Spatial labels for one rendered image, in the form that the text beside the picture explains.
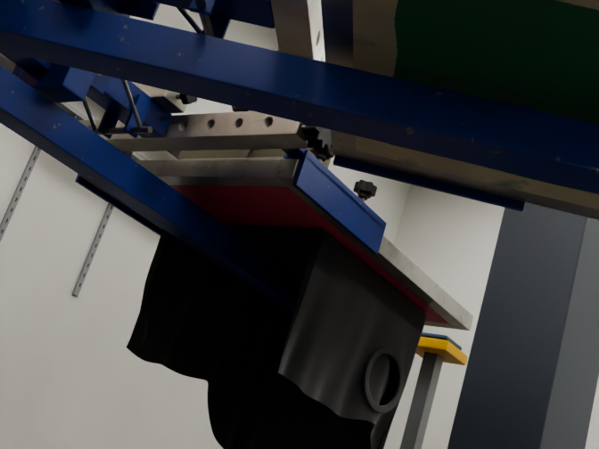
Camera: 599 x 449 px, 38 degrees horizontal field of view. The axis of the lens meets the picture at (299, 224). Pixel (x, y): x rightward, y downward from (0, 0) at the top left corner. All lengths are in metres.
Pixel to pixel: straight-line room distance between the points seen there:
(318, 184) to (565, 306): 0.50
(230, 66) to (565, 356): 0.88
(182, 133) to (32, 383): 2.56
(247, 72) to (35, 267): 2.97
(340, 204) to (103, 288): 2.71
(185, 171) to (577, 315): 0.79
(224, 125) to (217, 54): 0.47
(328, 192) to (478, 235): 4.41
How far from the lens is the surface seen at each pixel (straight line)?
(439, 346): 2.26
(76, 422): 4.22
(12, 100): 1.43
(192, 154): 1.95
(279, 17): 1.13
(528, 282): 1.70
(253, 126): 1.49
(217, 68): 1.07
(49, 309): 4.02
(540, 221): 1.75
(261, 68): 1.06
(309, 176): 1.51
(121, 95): 1.57
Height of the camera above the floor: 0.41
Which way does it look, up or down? 19 degrees up
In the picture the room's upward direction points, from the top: 18 degrees clockwise
